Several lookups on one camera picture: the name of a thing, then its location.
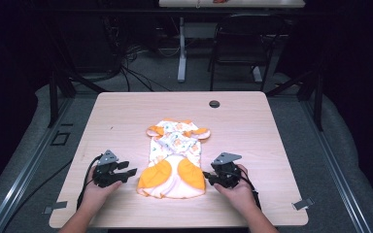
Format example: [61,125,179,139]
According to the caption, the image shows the bundle of floor cables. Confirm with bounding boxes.
[118,43,181,93]

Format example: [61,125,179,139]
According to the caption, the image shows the person's left hand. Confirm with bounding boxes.
[80,166,123,212]

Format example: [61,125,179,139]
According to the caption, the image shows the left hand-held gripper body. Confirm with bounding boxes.
[91,149,124,189]

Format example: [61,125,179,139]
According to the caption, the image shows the white background table top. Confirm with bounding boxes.
[158,0,306,9]

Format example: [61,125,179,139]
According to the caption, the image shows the black folding chair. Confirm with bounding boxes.
[206,13,287,92]

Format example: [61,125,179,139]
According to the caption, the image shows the aluminium floor rail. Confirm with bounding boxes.
[300,96,373,233]
[0,96,76,233]

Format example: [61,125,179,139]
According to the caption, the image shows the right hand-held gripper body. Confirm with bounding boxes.
[210,151,243,189]

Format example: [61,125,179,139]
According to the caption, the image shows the black metal stand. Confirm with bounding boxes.
[265,62,325,132]
[46,62,109,129]

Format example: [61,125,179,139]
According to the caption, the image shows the white table leg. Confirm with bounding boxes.
[177,17,187,83]

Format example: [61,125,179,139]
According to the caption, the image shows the person's right hand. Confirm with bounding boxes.
[213,163,257,216]

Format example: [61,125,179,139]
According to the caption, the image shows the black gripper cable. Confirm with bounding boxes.
[76,154,103,211]
[236,164,262,211]

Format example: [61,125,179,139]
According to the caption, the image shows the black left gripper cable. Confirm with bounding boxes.
[76,154,103,211]

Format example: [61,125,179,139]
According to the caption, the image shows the orange and white baby garment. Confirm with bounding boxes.
[136,117,212,200]

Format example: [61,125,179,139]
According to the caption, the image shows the short white table foot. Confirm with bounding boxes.
[252,65,264,83]

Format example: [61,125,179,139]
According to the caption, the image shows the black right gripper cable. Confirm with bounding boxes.
[236,164,262,211]

